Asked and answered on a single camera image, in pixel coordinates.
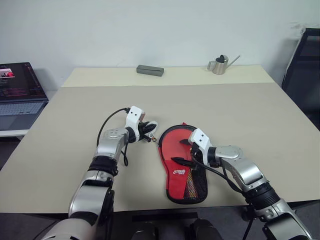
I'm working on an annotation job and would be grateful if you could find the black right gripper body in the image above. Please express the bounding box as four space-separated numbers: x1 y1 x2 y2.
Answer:
189 143 205 171

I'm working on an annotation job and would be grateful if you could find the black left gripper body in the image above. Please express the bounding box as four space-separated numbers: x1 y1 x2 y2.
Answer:
137 121 151 142

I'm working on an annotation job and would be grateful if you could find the red table tennis paddle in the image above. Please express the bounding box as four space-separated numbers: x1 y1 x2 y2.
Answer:
161 126 200 199

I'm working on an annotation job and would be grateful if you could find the black red paddle case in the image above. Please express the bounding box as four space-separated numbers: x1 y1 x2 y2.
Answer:
151 121 210 204

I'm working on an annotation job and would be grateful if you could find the grey oblong box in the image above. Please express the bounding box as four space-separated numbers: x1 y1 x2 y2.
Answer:
136 64 165 78

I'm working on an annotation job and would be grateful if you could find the dark rounded shape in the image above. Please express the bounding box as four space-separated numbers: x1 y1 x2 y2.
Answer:
184 218 222 240
131 221 160 240

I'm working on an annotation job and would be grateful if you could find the small metal watering can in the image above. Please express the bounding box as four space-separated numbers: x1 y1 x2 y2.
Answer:
206 53 241 76

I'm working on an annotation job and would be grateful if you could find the open dark blue laptop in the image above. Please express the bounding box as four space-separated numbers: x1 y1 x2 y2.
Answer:
0 62 50 132

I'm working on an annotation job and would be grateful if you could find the black panel with white edge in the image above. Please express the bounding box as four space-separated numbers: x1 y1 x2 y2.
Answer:
281 27 320 122

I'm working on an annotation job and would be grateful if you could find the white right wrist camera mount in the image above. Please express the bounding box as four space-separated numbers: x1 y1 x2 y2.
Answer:
188 128 213 166

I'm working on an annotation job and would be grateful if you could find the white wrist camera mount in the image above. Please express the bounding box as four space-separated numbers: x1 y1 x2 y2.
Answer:
124 105 147 141
188 128 213 166

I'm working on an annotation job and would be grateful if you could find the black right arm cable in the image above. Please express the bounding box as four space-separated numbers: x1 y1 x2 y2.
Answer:
192 156 258 240

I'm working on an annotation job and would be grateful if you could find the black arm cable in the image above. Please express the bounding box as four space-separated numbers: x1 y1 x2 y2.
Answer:
96 107 131 167
192 156 258 240

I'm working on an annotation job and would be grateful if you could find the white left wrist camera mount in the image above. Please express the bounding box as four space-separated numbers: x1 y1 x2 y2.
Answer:
124 105 147 141

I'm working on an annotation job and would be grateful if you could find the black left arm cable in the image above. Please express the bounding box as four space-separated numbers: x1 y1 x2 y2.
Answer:
96 107 131 167

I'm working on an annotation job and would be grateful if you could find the black table frame bar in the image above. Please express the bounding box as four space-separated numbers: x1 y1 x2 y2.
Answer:
132 212 198 222

